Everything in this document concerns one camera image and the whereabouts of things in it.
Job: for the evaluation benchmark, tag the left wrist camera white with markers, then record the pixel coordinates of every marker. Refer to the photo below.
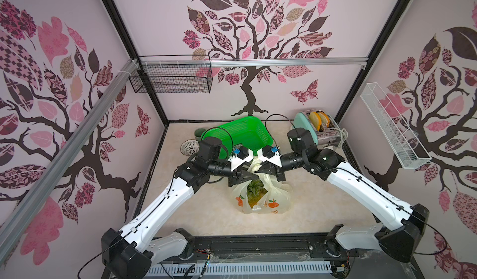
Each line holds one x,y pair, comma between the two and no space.
239,157

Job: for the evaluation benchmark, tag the white wire wall shelf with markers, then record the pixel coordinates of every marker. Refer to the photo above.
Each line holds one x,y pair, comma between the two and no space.
387,110

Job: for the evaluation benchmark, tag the large pineapple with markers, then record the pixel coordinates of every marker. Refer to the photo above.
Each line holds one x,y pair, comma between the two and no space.
255,191

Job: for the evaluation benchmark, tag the mint green toaster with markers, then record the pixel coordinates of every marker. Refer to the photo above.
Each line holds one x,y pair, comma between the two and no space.
323,128

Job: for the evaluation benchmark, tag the white slotted cable duct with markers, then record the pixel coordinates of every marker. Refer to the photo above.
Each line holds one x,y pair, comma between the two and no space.
242,269

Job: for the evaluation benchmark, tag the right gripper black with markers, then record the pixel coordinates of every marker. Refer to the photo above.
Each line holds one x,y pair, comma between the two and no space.
277,169

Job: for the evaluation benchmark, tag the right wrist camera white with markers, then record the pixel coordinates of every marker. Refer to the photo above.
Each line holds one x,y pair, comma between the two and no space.
269,154

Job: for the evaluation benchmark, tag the white sink strainer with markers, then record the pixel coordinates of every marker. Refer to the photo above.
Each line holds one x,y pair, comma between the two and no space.
189,147

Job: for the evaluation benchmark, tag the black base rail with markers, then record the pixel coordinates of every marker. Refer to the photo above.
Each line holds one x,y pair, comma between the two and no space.
268,248

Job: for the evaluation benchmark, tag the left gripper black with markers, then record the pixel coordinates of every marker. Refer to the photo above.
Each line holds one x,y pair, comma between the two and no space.
236,174

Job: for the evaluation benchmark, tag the small green bowl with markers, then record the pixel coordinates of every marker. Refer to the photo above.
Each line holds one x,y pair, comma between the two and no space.
199,132

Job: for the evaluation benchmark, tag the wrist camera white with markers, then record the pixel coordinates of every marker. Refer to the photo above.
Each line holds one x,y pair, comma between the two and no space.
269,154
239,157

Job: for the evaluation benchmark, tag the yellow plastic bag orange print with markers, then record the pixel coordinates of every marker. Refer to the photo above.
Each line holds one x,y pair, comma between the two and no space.
265,195

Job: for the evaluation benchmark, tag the green plastic basket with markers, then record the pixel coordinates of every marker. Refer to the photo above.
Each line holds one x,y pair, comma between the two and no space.
249,132

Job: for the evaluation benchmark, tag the yellow bread slice in toaster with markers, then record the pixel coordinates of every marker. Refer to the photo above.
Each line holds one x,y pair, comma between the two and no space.
315,120

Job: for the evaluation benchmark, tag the black wire wall basket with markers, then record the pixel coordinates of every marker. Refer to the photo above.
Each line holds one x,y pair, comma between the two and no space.
163,74

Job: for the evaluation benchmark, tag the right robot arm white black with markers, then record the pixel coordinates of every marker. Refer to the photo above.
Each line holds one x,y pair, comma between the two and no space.
401,226

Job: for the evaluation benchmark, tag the orange bread slice in toaster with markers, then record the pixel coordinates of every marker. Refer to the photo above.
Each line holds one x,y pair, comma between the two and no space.
325,119

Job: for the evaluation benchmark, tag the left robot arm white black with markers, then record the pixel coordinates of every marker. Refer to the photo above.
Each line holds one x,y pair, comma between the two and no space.
130,252

